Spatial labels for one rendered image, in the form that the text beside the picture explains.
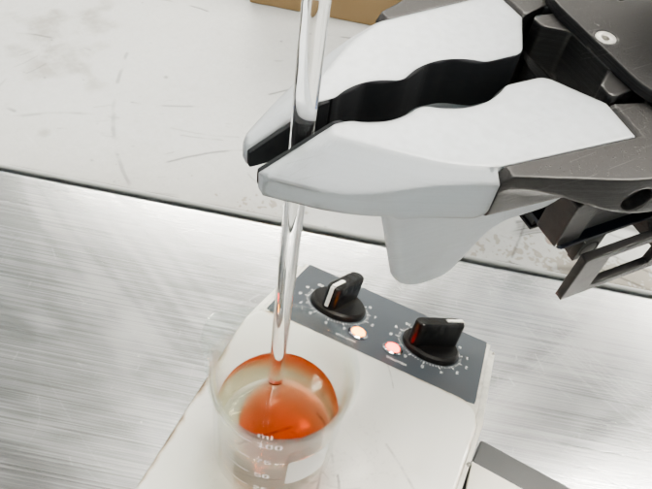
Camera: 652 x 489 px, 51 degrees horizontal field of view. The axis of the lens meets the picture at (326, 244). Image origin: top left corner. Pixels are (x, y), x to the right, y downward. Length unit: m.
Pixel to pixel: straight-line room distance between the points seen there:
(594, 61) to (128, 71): 0.45
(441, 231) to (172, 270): 0.29
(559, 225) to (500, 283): 0.26
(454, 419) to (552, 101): 0.18
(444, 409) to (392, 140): 0.19
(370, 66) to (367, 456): 0.18
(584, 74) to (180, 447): 0.21
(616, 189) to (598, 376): 0.31
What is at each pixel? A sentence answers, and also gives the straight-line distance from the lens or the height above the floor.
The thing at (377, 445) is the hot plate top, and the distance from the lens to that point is 0.31.
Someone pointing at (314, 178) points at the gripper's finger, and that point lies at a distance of 0.16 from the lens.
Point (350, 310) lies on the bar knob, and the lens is 0.38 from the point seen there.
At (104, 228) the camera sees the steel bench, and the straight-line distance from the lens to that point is 0.48.
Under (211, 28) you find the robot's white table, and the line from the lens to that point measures 0.64.
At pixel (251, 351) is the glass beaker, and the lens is 0.28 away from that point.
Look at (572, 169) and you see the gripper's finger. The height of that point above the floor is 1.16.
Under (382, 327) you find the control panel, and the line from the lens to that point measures 0.38.
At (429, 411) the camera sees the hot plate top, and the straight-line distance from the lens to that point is 0.32.
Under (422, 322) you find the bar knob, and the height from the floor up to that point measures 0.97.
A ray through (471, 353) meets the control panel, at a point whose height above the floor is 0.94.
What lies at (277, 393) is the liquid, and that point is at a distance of 0.27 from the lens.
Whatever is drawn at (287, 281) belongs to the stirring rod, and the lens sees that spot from 0.21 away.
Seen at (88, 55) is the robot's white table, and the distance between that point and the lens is 0.62.
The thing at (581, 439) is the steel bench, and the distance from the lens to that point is 0.45.
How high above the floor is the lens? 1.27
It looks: 52 degrees down
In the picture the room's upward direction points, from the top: 11 degrees clockwise
